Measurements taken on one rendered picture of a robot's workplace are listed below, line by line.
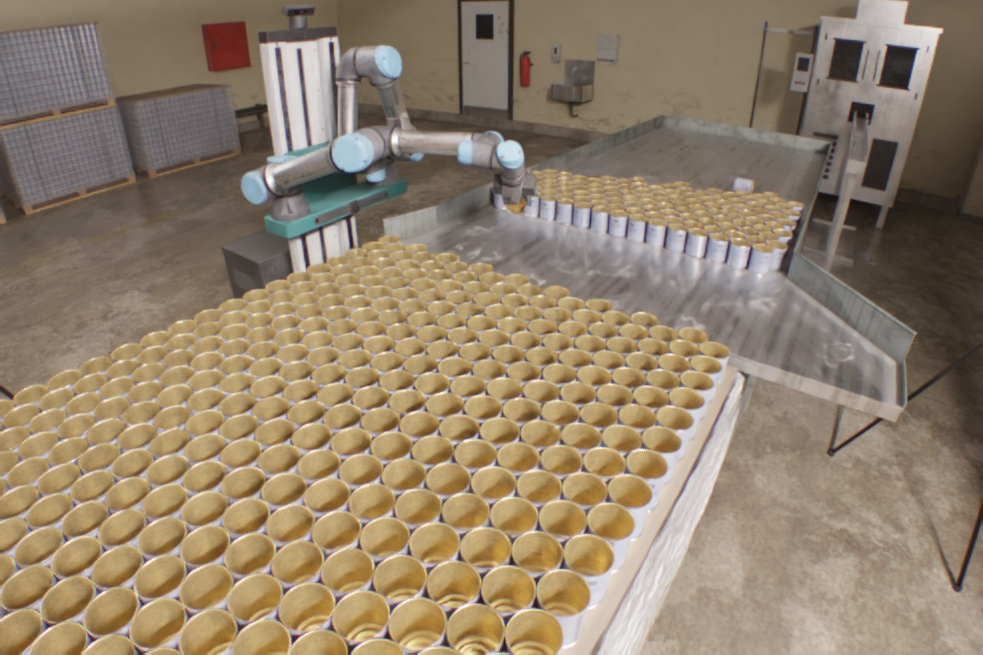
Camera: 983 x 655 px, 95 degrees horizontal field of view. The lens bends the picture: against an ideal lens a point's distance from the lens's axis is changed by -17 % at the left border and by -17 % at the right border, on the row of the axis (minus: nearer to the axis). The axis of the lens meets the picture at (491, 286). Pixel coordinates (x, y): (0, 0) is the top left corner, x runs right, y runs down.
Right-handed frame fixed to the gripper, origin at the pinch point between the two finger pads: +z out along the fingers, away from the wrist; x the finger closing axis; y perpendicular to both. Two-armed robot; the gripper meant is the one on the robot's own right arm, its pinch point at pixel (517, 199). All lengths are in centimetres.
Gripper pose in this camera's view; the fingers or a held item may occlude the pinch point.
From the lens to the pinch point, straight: 181.9
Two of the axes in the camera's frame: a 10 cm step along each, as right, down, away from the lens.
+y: 1.1, -9.5, 2.9
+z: 1.1, 3.0, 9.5
